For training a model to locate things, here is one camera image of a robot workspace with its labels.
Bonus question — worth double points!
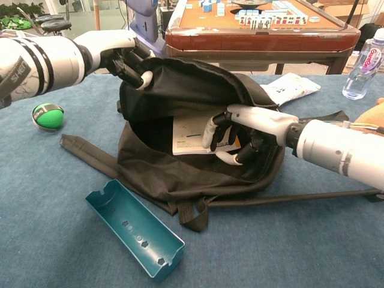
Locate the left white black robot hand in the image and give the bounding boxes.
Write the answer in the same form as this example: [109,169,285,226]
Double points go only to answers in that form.
[73,29,157,91]

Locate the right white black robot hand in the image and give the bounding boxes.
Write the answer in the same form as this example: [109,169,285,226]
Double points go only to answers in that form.
[202,103,301,167]

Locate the white book yellow spine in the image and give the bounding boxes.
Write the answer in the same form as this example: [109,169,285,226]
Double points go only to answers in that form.
[172,115,242,156]

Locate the black fabric backpack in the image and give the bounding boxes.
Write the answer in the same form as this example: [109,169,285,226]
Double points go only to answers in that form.
[61,56,384,233]

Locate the white snack packet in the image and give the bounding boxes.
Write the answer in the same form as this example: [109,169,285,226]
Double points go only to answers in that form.
[259,72,322,106]

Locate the black round stool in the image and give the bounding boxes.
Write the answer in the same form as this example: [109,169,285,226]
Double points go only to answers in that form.
[35,13,65,25]
[40,19,73,34]

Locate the brown mahjong table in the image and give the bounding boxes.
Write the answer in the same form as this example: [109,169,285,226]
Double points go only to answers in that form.
[164,0,362,76]

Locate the green plants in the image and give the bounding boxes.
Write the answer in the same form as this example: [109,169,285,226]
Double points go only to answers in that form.
[0,2,46,31]

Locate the green ball black band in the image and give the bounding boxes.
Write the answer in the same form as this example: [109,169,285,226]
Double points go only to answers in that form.
[31,103,65,132]

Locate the white mahjong tile row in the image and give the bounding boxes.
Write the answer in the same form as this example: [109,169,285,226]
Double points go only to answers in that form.
[235,14,310,30]

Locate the brown plush toy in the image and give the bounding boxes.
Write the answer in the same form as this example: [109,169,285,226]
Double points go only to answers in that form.
[355,97,384,125]

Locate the clear plastic water bottle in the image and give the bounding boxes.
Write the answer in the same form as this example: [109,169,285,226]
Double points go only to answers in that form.
[341,29,384,101]

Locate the cardboard box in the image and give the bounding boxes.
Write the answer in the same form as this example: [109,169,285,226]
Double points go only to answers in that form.
[314,0,373,24]

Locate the teal metal tray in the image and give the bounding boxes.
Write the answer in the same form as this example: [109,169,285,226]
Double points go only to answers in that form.
[85,179,186,283]

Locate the blue table cloth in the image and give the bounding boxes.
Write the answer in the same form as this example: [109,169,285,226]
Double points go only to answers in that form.
[0,73,384,288]

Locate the wooden post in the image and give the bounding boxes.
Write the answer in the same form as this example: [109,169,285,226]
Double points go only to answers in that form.
[93,0,101,31]

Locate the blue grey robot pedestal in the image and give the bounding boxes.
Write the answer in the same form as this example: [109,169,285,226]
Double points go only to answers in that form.
[128,0,166,58]

